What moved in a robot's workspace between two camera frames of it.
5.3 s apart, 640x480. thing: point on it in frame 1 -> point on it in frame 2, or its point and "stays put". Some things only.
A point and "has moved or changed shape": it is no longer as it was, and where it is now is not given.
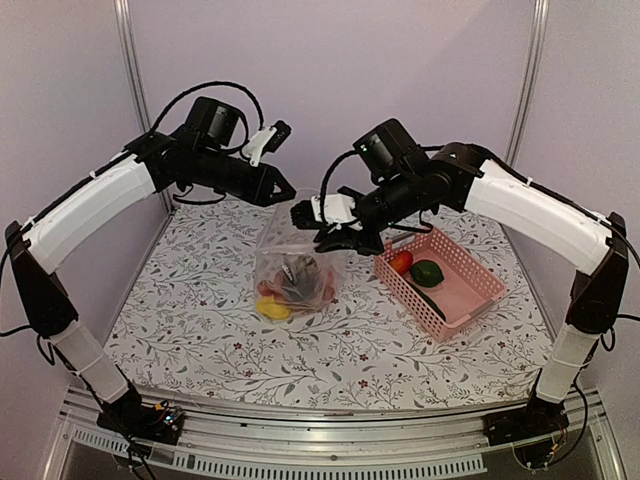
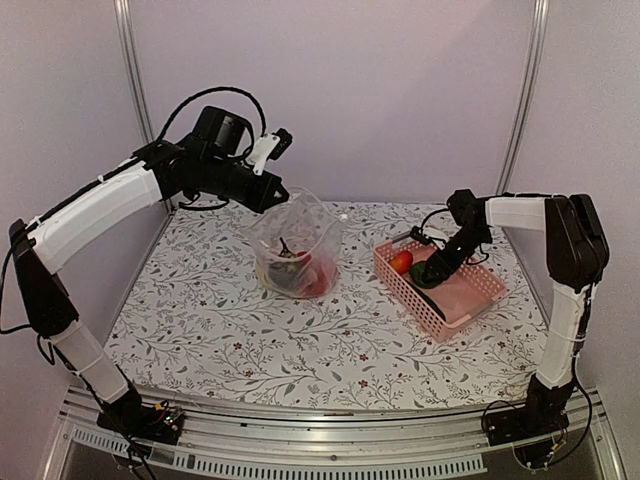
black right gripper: (344, 238) -> (443, 265)
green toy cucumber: (430, 303) stays put
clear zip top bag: (295, 280) has moved or changed shape
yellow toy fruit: (272, 309) -> (262, 277)
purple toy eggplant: (300, 277) -> (284, 268)
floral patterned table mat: (195, 335) stays put
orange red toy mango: (402, 261) stays put
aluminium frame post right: (522, 111) stays put
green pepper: (426, 273) stays put
